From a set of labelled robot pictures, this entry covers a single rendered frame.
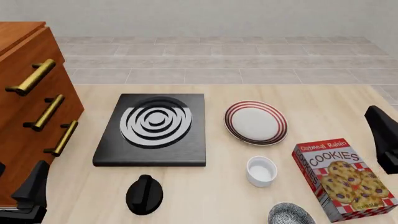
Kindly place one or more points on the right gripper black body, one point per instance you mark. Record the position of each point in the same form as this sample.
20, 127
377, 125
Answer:
391, 163

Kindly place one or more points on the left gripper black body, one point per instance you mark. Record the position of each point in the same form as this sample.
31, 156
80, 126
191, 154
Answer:
25, 215

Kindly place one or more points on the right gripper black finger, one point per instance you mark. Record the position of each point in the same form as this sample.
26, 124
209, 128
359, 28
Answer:
382, 130

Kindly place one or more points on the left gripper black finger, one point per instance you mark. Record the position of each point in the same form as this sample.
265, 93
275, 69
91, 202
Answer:
34, 186
2, 169

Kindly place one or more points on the black patterned bowl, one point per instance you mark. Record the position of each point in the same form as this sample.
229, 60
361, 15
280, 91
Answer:
289, 214

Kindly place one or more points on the flat black stove plate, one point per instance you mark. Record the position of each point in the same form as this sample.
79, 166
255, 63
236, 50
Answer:
155, 154

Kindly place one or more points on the white plate with red rings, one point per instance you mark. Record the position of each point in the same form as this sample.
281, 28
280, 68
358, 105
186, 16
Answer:
255, 124

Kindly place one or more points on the white ramekin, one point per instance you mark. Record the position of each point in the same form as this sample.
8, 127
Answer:
261, 172

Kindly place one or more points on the red cookies box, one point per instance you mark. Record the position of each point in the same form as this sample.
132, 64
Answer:
342, 168

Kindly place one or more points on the round black stove knob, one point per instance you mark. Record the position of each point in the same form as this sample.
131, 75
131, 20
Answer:
143, 196

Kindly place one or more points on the wooden cabinet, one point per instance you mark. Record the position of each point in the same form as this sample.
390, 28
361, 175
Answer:
12, 42

